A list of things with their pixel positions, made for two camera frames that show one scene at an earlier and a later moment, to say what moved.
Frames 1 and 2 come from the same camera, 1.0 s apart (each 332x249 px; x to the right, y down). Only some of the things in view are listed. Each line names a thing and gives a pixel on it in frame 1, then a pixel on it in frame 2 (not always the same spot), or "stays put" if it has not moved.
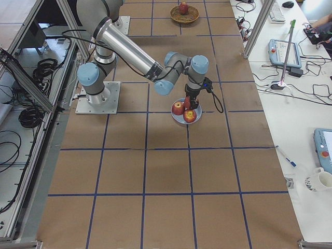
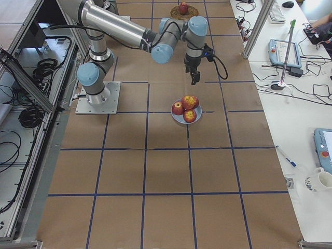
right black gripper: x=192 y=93 -> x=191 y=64
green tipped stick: x=292 y=24 stays put
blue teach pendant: x=277 y=51 stays put
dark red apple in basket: x=183 y=8 stays put
